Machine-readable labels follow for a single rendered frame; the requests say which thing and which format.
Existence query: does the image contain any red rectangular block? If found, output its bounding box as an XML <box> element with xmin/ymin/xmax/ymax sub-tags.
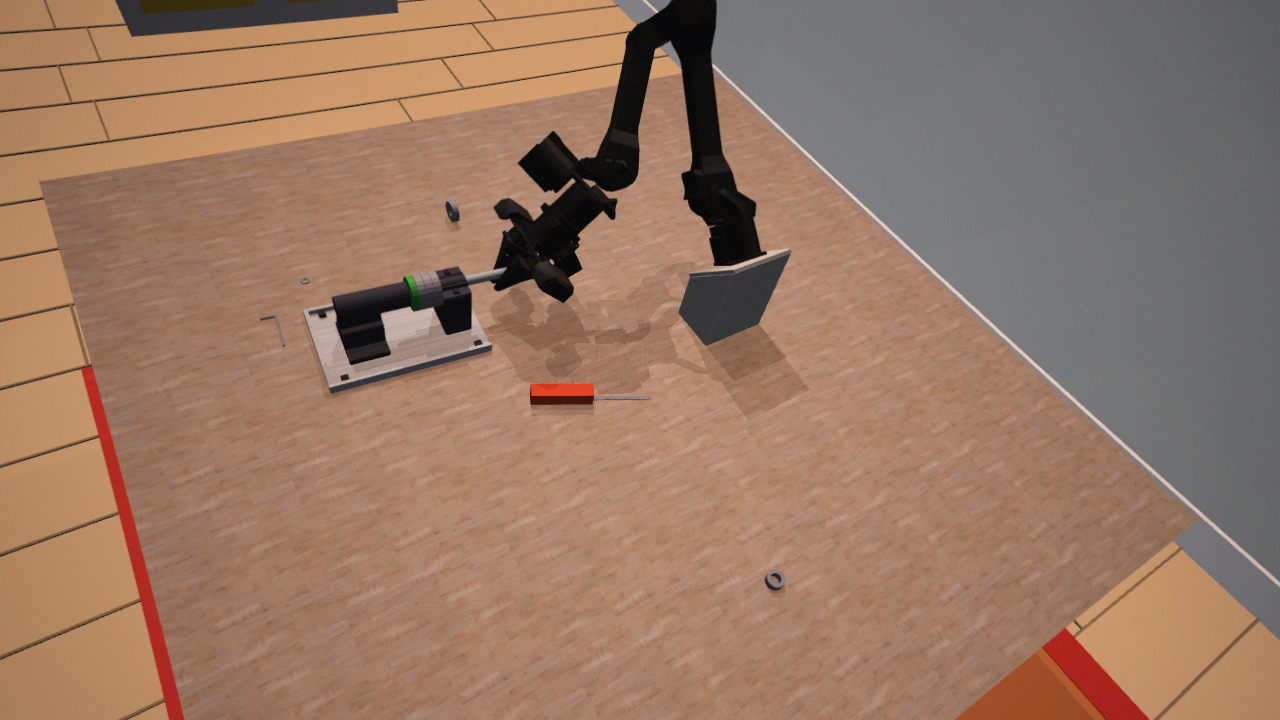
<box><xmin>530</xmin><ymin>384</ymin><xmax>652</xmax><ymax>405</ymax></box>

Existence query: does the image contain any green ring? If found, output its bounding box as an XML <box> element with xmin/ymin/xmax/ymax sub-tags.
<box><xmin>403</xmin><ymin>275</ymin><xmax>421</xmax><ymax>313</ymax></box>

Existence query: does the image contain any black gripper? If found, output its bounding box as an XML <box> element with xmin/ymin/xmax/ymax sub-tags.
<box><xmin>492</xmin><ymin>199</ymin><xmax>581</xmax><ymax>304</ymax></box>

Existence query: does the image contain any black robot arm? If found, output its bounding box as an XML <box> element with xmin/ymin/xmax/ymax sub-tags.
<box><xmin>517</xmin><ymin>0</ymin><xmax>767</xmax><ymax>266</ymax></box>

